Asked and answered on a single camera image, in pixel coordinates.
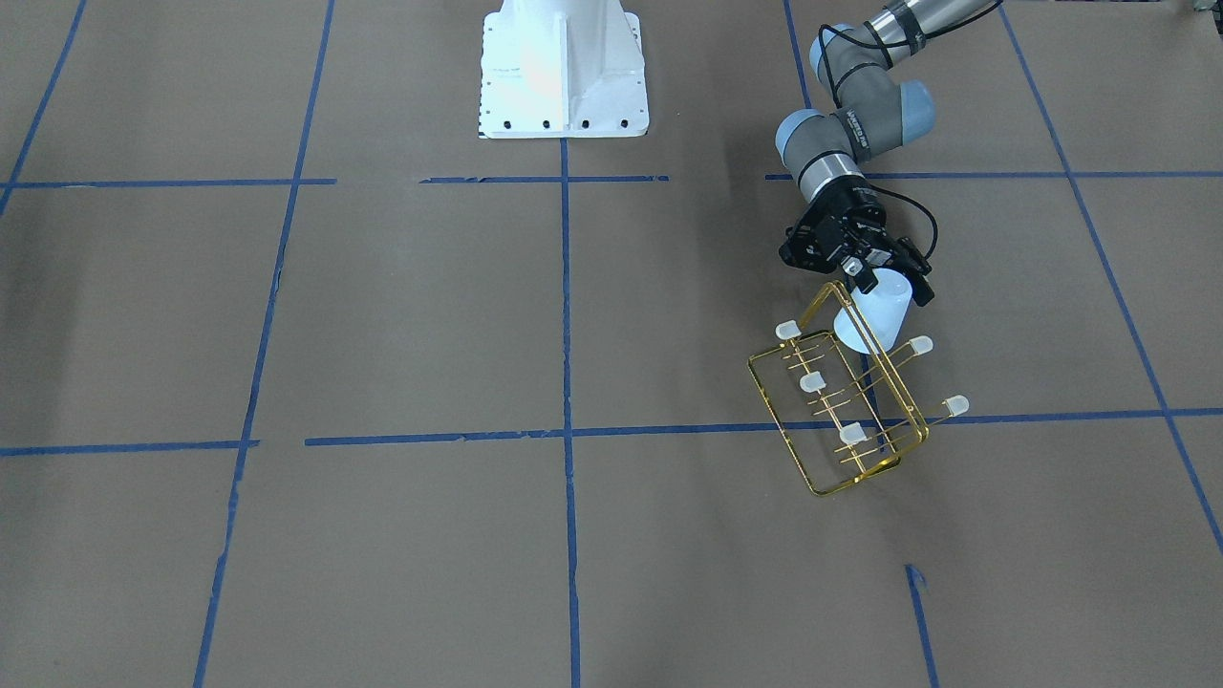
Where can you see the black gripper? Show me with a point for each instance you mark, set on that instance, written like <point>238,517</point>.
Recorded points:
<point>853,212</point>

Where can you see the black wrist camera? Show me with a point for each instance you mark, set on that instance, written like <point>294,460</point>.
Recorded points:
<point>813,242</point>

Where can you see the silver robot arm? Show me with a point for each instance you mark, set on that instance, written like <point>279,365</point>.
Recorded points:
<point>872,113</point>

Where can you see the gold wire cup holder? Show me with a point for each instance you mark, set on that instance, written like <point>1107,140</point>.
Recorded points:
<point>837,396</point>

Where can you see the light blue cup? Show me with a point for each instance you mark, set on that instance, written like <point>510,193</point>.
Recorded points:
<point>875,321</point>

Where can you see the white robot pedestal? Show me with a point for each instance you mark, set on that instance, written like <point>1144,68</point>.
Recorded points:
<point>562,70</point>

